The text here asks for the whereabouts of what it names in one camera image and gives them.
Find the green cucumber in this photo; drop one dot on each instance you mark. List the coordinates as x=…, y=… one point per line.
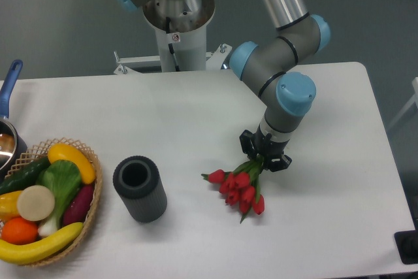
x=25, y=177

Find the dark grey ribbed vase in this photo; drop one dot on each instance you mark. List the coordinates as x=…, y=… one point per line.
x=137, y=181

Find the green bok choy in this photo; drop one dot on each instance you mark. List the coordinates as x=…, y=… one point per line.
x=63, y=179

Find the woven wicker basket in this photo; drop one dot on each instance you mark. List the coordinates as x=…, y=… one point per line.
x=40, y=150

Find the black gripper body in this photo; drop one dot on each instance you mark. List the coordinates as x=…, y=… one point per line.
x=270, y=144

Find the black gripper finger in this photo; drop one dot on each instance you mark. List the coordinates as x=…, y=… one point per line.
x=247, y=144
x=277, y=163

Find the purple sweet potato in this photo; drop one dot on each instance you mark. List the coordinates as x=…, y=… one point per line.
x=79, y=206

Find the yellow bell pepper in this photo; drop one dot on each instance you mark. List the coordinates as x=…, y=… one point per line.
x=8, y=205

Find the beige round disc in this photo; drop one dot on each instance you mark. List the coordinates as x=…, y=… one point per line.
x=35, y=203

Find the orange fruit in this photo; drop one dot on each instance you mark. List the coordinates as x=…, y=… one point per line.
x=19, y=231

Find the blue handled saucepan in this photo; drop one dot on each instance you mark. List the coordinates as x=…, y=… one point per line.
x=12, y=145

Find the black device table corner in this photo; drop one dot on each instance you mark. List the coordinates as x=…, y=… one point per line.
x=406, y=243

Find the long yellow banana squash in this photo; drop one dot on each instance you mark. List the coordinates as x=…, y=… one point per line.
x=37, y=251

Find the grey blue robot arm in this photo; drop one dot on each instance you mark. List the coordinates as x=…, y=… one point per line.
x=268, y=70

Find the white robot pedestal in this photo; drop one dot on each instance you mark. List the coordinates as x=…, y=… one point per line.
x=180, y=30

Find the white frame right edge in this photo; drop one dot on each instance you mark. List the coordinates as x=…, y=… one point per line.
x=407, y=111

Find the red tulip bouquet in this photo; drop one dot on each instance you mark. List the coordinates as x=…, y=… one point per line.
x=241, y=187

